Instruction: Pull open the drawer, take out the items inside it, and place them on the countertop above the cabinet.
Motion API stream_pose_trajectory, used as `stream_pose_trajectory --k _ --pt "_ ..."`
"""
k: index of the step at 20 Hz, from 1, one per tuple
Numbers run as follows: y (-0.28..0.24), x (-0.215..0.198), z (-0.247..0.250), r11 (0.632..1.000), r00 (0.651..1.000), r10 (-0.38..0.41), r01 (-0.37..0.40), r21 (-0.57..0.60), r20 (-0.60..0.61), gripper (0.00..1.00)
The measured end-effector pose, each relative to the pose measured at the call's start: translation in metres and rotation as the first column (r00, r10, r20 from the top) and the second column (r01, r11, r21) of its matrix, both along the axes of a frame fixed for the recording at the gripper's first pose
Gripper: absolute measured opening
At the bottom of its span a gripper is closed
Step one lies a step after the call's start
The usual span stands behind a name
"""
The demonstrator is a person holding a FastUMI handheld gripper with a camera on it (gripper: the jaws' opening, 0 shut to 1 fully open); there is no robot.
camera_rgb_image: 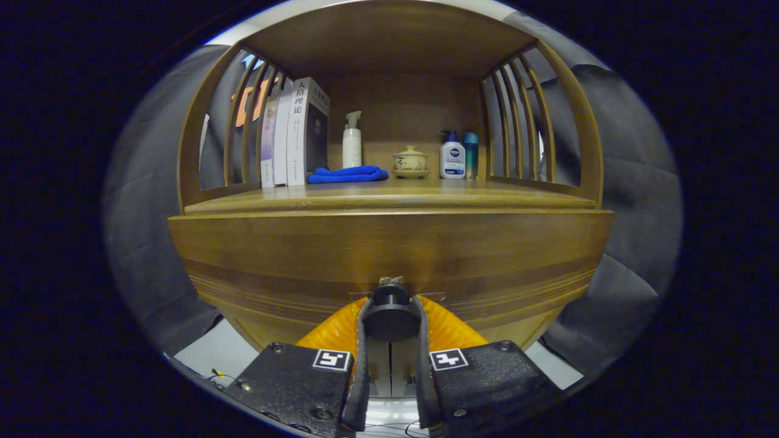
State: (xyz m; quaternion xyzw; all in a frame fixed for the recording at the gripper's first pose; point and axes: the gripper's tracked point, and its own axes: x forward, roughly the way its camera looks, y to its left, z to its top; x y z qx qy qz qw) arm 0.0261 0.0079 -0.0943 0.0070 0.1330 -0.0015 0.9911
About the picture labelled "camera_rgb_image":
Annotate thick book with dark cover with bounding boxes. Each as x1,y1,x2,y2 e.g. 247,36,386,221
286,77,330,186

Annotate black drawer knob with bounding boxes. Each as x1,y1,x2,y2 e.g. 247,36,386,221
362,277,422,342

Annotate wooden cabinet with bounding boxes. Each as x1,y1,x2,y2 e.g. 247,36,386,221
169,0,614,399

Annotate wooden drawer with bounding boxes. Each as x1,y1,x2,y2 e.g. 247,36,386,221
169,210,614,353

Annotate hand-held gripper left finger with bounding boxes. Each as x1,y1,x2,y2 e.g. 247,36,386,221
222,296,373,438

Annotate wooden cabinet door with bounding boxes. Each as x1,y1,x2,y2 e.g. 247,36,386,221
370,338,392,399
391,338,419,399

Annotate thin lilac book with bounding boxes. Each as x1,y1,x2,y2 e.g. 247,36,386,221
260,97,279,188

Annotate black floor cables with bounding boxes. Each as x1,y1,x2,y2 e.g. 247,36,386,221
365,417,430,438

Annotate teal bottle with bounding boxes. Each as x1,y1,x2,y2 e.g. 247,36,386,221
464,132,480,179

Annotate thin white book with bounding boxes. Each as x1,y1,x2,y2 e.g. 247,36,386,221
273,78,295,186

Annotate white pump bottle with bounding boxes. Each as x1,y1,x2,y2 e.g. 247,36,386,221
342,110,363,169

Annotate beige lidded teacup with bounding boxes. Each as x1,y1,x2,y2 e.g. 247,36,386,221
391,145,430,179

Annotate white lotion bottle blue cap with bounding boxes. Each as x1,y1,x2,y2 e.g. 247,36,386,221
439,130,466,179

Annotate wooden countertop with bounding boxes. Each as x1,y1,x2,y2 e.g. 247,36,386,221
184,178,597,215

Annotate blue folded cloth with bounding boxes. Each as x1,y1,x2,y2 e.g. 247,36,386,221
307,165,389,184

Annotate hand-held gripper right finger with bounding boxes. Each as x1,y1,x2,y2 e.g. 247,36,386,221
414,295,564,436

